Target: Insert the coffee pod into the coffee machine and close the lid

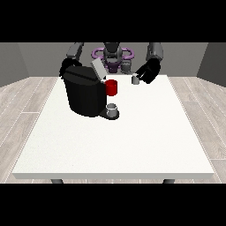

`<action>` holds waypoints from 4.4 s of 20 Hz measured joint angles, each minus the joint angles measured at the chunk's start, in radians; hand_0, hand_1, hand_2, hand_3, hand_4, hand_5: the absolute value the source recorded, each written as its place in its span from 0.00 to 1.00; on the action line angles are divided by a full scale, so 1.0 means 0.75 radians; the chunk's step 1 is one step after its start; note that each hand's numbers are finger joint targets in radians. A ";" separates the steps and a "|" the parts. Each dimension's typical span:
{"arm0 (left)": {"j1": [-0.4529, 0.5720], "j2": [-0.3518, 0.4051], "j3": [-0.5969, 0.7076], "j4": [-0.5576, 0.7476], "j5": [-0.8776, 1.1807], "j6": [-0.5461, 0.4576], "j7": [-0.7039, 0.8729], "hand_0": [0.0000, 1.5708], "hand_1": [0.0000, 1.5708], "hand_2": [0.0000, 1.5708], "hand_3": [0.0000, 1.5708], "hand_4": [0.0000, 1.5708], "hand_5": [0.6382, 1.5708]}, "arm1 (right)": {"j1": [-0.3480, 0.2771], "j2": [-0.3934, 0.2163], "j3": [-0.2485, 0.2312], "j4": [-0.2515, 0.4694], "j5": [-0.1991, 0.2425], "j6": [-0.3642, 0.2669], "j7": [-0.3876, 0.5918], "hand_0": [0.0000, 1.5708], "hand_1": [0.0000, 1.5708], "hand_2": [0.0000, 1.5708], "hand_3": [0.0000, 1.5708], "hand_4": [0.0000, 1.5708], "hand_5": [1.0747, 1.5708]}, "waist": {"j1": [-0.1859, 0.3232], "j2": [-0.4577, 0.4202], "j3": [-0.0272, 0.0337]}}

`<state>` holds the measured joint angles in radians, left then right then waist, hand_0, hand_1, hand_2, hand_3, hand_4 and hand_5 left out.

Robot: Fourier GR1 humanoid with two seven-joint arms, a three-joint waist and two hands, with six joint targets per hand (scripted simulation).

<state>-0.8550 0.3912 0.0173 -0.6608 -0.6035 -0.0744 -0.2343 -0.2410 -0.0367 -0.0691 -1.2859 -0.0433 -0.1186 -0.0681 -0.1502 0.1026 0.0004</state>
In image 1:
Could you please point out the dark table leg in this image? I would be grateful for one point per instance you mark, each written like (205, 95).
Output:
(56, 181)
(168, 181)

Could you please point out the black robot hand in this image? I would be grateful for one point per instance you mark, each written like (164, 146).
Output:
(67, 64)
(149, 70)

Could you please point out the pale grey machine lid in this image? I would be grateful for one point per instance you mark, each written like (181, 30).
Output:
(98, 69)

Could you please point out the small grey cup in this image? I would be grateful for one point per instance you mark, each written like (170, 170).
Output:
(111, 109)

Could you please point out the black coffee machine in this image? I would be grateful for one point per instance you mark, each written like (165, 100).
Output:
(85, 92)

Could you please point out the grey and purple robot trunk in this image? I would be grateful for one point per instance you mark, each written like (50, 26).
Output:
(112, 56)

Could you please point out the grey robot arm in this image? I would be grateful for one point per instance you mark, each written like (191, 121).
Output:
(75, 50)
(154, 51)

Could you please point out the red pod holder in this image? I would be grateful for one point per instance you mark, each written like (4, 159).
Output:
(111, 87)

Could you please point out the small grey coffee pod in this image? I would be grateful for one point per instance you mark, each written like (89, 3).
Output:
(135, 79)

